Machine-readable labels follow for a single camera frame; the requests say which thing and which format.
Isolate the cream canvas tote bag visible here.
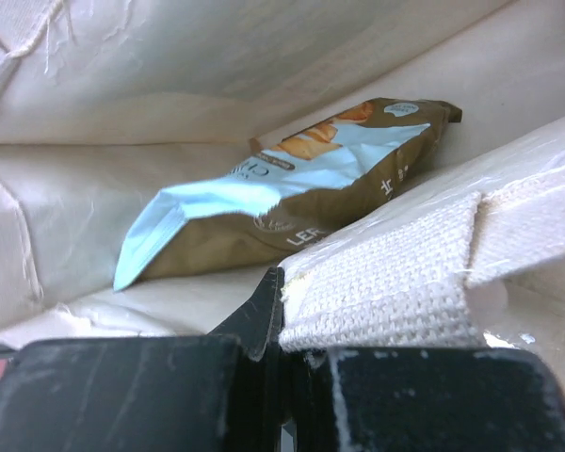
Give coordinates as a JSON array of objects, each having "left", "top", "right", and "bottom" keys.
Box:
[{"left": 0, "top": 0, "right": 565, "bottom": 355}]

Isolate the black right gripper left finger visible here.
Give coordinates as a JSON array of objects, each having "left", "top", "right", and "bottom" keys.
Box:
[{"left": 0, "top": 268, "right": 283, "bottom": 451}]

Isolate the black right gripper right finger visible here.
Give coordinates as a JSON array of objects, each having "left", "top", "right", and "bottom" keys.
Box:
[{"left": 289, "top": 347, "right": 565, "bottom": 451}]

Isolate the blue brown chips bag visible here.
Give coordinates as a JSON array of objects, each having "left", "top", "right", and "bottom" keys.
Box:
[{"left": 113, "top": 98, "right": 462, "bottom": 291}]

